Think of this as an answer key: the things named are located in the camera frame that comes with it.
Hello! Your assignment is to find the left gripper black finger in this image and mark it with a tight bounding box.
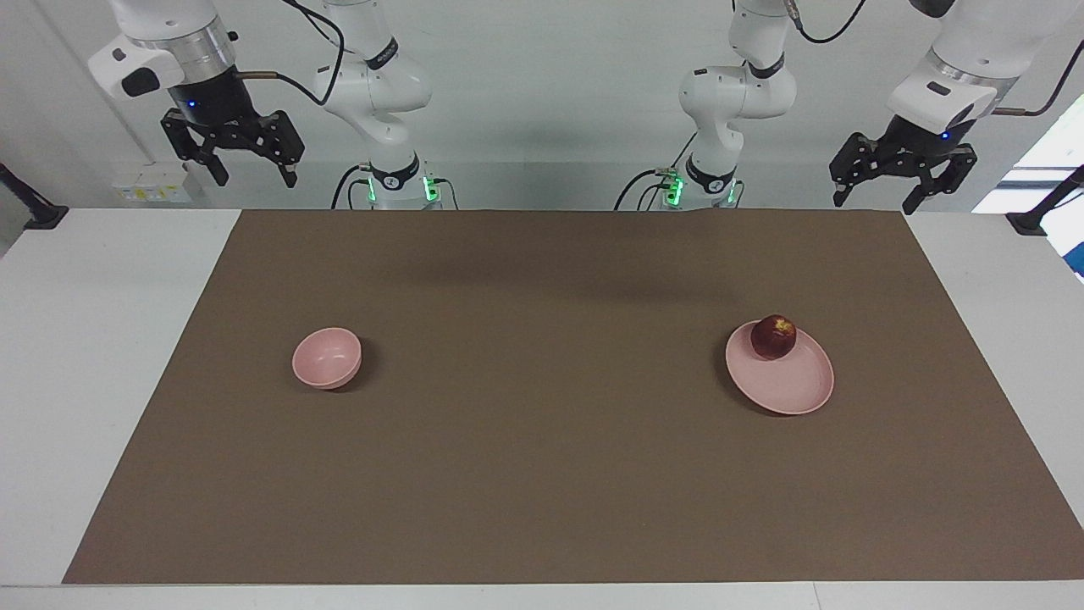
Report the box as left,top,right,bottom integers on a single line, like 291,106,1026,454
830,133,890,207
903,146,977,215

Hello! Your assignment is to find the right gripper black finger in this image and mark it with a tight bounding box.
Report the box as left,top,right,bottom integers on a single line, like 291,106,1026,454
254,110,304,189
161,110,230,187

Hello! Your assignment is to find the dark red apple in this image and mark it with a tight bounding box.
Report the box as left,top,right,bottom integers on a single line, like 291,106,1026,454
750,315,798,361

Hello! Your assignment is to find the small pink bowl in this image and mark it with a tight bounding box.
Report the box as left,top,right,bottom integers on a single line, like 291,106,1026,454
292,327,363,391

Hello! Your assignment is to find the pink round plate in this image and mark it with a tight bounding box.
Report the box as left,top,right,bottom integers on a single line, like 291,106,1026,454
725,319,835,416

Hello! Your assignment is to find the black clamp stand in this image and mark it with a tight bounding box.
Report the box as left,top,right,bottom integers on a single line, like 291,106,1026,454
0,163,69,230
1006,165,1084,236

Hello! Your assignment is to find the bright window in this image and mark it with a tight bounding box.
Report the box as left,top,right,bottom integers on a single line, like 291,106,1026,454
971,95,1084,214

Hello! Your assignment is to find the large brown table mat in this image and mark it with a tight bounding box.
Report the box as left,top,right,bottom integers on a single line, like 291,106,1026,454
62,209,1084,585

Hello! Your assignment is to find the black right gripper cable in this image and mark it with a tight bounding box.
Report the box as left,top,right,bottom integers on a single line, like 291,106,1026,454
235,0,346,108

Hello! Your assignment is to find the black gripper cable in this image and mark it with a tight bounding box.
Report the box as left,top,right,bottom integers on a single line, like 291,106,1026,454
235,0,346,108
788,0,1084,117

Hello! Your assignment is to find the white wall socket box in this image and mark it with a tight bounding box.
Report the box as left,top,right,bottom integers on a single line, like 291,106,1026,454
112,163,194,204

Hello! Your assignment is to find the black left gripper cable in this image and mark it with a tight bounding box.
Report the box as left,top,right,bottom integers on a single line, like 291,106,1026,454
788,0,1084,117

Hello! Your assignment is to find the black left base cable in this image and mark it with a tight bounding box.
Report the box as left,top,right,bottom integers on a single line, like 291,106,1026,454
615,131,700,211

